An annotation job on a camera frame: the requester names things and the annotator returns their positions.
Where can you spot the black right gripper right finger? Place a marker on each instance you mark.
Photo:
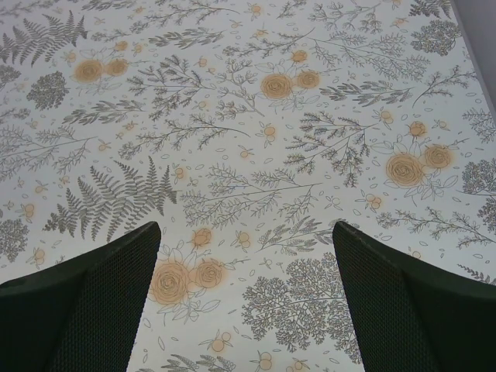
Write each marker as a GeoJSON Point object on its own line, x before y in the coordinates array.
{"type": "Point", "coordinates": [409, 315]}

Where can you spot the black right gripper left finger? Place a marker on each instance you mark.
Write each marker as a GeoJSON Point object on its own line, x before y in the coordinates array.
{"type": "Point", "coordinates": [82, 314]}

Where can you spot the floral patterned table mat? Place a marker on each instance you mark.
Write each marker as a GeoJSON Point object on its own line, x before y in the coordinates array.
{"type": "Point", "coordinates": [246, 130]}

